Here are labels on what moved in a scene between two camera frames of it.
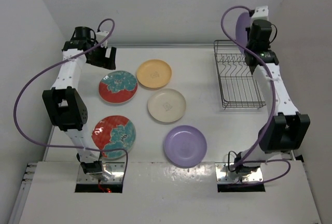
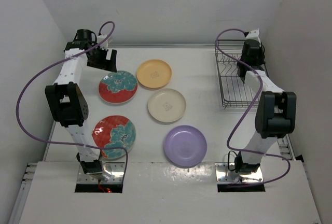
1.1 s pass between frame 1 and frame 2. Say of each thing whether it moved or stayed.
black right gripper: moved
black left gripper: stayed
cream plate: stayed
